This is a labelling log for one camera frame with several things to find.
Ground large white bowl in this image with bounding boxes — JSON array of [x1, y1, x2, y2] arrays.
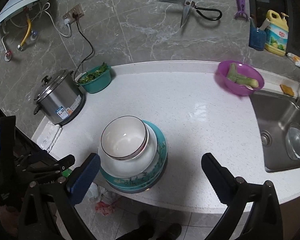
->
[[97, 124, 157, 178]]

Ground grey rimmed white plate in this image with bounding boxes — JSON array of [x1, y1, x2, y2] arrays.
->
[[107, 160, 168, 194]]

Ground white bowl red flowers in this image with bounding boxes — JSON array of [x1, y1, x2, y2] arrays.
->
[[100, 115, 149, 160]]

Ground teal floral plate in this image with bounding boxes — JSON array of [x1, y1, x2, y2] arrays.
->
[[100, 120, 168, 189]]

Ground kitchen scissors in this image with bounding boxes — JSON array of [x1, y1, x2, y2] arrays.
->
[[158, 0, 223, 28]]

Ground person's left hand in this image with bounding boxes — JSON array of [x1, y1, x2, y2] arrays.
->
[[0, 205, 20, 236]]

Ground crumpled red white bag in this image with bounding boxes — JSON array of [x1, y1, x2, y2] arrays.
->
[[86, 183, 120, 216]]

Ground stainless steel rice cooker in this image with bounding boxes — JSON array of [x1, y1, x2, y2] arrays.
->
[[33, 69, 85, 126]]

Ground clear glass bowl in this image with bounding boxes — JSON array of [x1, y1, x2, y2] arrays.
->
[[285, 123, 300, 161]]

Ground stainless steel sink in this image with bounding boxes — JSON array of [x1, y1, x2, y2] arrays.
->
[[250, 91, 300, 172]]

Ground teal basin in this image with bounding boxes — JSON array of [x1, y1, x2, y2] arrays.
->
[[78, 66, 112, 94]]

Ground green leafy vegetables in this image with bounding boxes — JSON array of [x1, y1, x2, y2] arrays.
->
[[78, 63, 109, 85]]

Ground green peeled vegetable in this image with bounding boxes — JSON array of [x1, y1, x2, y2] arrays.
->
[[226, 63, 259, 90]]

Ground yellow sponge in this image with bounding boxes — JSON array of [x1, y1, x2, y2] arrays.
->
[[280, 84, 294, 97]]

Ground purple plastic bowl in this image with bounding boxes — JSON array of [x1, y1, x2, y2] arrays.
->
[[216, 60, 264, 96]]

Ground white tube packet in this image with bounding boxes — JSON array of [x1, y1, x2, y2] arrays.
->
[[287, 53, 300, 68]]

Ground blue utensil holder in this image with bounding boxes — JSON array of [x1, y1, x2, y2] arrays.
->
[[249, 18, 266, 51]]

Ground yellow dish soap bottle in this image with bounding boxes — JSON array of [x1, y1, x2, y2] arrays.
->
[[264, 10, 289, 56]]

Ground purple peeler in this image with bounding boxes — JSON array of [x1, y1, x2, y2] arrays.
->
[[234, 0, 249, 21]]

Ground yellow gas hose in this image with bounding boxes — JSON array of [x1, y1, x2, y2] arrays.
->
[[16, 17, 32, 52]]

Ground white power cable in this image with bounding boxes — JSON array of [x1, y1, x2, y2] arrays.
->
[[9, 2, 73, 38]]

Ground black power cable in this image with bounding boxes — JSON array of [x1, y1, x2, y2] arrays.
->
[[72, 13, 95, 81]]

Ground wall power socket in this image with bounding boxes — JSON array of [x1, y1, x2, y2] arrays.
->
[[62, 3, 84, 24]]

